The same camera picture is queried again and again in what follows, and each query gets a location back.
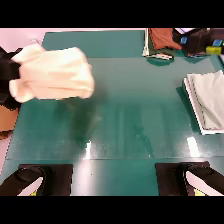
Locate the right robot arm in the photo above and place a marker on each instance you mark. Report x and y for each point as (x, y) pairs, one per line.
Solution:
(200, 180)

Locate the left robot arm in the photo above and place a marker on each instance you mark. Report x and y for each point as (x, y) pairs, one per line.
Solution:
(23, 181)

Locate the rust brown garment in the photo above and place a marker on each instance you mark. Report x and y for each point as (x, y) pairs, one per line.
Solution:
(162, 37)

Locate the cream T-shirt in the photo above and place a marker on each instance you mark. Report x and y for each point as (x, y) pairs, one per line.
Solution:
(56, 73)

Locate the pale grey garment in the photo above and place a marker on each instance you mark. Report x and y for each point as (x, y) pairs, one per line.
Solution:
(210, 100)

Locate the black garment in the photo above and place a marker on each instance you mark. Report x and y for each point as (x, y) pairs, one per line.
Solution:
(196, 41)

